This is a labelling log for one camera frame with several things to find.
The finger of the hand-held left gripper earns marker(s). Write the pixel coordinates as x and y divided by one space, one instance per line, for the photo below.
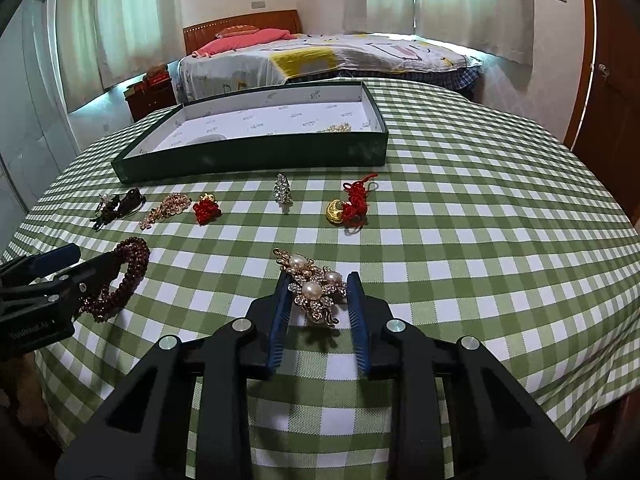
55 256
90 274

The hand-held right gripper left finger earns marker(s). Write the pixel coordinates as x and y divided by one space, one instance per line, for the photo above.
280 320

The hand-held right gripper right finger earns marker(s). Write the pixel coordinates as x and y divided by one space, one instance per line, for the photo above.
357 320

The gold pearl rhinestone brooch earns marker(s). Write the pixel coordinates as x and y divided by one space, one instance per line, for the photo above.
311 290

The rose gold sequin jewelry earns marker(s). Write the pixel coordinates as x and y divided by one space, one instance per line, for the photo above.
167 207

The dark green shallow box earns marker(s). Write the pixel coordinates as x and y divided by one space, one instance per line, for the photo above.
250 157

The black hair clip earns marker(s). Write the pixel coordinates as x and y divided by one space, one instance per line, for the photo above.
122 205

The small red knot charm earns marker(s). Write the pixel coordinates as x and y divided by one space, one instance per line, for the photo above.
206 210

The frosted glass wardrobe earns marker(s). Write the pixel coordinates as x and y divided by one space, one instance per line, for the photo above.
35 110

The dark wooden nightstand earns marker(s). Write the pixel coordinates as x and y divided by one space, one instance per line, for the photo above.
150 102

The red gift box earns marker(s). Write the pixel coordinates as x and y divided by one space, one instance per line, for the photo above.
157 77

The bed with printed sheet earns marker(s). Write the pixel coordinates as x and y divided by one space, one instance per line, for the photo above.
320 57

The pink pillow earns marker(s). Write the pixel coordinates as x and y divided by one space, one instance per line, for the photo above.
240 42

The red patterned cushion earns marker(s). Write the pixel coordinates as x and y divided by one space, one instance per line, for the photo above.
237 31

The wooden headboard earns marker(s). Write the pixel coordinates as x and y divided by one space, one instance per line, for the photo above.
280 20

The brown wooden door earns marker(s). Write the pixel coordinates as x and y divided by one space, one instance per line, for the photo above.
610 100

